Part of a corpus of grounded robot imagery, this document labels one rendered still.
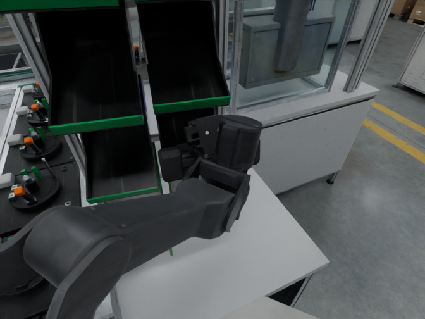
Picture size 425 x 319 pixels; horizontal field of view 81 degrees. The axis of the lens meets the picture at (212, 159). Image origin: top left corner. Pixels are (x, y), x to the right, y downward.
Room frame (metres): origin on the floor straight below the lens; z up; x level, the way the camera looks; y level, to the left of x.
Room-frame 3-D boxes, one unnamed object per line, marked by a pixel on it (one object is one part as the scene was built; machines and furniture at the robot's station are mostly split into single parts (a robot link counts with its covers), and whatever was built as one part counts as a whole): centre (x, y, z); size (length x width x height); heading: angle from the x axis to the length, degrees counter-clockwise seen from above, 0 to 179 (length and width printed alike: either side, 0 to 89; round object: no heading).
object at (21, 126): (0.96, 0.75, 1.01); 0.24 x 0.24 x 0.13; 24
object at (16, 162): (0.74, 0.65, 1.01); 0.24 x 0.24 x 0.13; 24
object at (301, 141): (1.55, -0.42, 0.43); 1.11 x 0.68 x 0.86; 114
